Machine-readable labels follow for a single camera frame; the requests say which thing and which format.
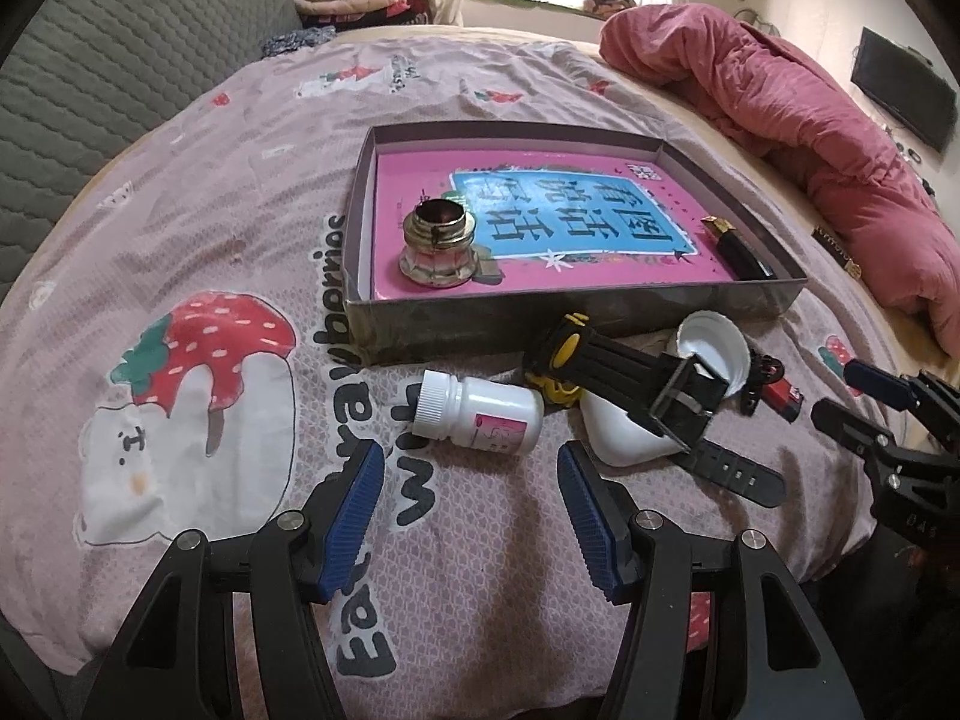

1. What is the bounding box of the white plastic jar lid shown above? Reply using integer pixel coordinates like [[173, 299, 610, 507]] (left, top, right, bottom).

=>
[[670, 310, 752, 397]]

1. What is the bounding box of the black yellow digital watch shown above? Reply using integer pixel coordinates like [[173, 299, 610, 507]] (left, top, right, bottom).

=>
[[523, 314, 786, 509]]

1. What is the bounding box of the metal glass ink bottle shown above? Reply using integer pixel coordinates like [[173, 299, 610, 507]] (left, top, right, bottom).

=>
[[398, 197, 477, 289]]

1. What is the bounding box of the small red black object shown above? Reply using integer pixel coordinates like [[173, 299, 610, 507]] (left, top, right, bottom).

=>
[[739, 349, 804, 422]]

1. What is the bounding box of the black gold mattress label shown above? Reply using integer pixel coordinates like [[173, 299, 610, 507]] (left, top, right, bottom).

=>
[[812, 226, 862, 280]]

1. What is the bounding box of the white plastic dish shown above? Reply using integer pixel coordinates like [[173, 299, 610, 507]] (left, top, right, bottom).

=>
[[579, 392, 680, 468]]

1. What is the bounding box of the pink rolled quilt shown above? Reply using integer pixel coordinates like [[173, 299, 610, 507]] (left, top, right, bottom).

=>
[[599, 4, 958, 355]]

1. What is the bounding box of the white pill bottle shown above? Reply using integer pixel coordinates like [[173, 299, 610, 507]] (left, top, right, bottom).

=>
[[412, 371, 544, 455]]

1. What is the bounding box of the pink Chinese workbook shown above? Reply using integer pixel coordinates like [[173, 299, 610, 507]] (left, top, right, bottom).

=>
[[368, 143, 734, 299]]

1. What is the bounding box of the grey shallow cardboard box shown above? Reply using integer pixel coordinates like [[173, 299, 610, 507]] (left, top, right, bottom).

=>
[[342, 121, 807, 364]]

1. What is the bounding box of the patterned bag on sill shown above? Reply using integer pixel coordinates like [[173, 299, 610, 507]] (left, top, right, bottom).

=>
[[581, 0, 636, 20]]

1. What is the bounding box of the blue patterned cloth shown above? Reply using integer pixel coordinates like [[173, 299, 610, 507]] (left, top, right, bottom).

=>
[[262, 25, 337, 59]]

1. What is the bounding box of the grey quilted headboard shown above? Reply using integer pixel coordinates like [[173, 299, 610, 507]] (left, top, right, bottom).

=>
[[2, 0, 299, 288]]

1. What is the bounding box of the black wall television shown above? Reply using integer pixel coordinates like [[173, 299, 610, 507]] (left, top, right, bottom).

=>
[[851, 28, 958, 153]]

